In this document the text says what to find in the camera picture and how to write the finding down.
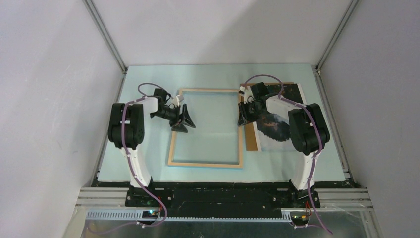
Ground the brown fibreboard backing board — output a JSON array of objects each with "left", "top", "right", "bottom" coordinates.
[{"left": 238, "top": 82, "right": 295, "bottom": 151}]

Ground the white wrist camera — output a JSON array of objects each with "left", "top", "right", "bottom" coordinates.
[
  {"left": 172, "top": 95, "right": 184, "bottom": 107},
  {"left": 239, "top": 85, "right": 254, "bottom": 104}
]

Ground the right aluminium corner post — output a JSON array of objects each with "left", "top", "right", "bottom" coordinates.
[{"left": 315, "top": 0, "right": 360, "bottom": 75}]

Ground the light wooden picture frame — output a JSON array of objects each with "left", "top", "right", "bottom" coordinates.
[{"left": 167, "top": 88, "right": 243, "bottom": 169}]

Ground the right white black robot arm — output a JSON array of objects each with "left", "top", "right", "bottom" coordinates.
[{"left": 237, "top": 82, "right": 330, "bottom": 207}]

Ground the aluminium corner post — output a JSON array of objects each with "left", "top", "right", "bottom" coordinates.
[
  {"left": 82, "top": 0, "right": 128, "bottom": 74},
  {"left": 315, "top": 0, "right": 360, "bottom": 75}
]

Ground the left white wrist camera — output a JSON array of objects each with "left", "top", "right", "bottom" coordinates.
[{"left": 172, "top": 95, "right": 184, "bottom": 107}]

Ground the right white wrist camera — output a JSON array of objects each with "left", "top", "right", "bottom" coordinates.
[{"left": 239, "top": 85, "right": 254, "bottom": 104}]

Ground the light blue table mat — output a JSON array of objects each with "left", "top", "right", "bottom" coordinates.
[{"left": 98, "top": 64, "right": 346, "bottom": 185}]

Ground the landscape photo print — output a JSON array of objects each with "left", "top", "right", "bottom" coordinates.
[{"left": 253, "top": 83, "right": 306, "bottom": 152}]

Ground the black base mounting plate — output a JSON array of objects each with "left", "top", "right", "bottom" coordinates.
[{"left": 125, "top": 182, "right": 320, "bottom": 219}]

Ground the aluminium rail frame front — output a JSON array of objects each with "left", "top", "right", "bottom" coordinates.
[{"left": 76, "top": 182, "right": 373, "bottom": 228}]

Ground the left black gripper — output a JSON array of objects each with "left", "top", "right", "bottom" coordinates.
[{"left": 151, "top": 104, "right": 195, "bottom": 133}]

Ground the left aluminium corner post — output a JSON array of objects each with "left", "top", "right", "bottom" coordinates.
[{"left": 82, "top": 0, "right": 128, "bottom": 74}]

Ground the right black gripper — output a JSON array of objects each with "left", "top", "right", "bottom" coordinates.
[{"left": 237, "top": 101, "right": 263, "bottom": 126}]

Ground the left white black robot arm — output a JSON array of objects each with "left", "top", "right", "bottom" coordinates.
[{"left": 107, "top": 88, "right": 196, "bottom": 207}]

